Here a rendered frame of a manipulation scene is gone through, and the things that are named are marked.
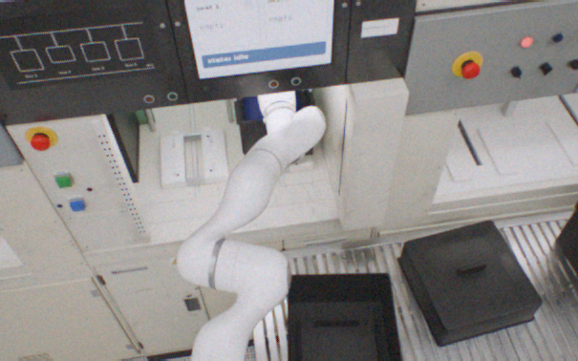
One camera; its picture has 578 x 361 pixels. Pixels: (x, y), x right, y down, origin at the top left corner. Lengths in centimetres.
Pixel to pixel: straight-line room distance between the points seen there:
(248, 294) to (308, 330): 58
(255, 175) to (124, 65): 35
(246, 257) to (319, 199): 69
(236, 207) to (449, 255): 80
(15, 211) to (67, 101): 42
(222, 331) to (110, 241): 70
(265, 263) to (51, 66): 57
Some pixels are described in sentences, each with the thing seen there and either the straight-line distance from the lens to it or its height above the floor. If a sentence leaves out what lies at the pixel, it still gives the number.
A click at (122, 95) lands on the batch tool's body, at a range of 124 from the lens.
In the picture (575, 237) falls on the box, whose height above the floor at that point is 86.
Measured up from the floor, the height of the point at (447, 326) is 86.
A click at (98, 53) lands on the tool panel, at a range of 117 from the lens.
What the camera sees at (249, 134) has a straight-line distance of 162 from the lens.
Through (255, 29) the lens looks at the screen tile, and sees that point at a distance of 113.
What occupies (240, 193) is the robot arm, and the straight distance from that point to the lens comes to 104.
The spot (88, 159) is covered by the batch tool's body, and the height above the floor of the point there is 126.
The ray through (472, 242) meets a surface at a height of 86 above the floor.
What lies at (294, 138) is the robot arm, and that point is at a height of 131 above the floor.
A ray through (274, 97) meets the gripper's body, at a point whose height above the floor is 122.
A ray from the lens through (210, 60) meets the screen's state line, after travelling 117.
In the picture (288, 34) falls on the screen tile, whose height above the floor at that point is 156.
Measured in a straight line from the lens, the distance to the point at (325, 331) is 161.
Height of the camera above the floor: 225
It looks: 52 degrees down
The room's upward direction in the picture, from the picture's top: 3 degrees counter-clockwise
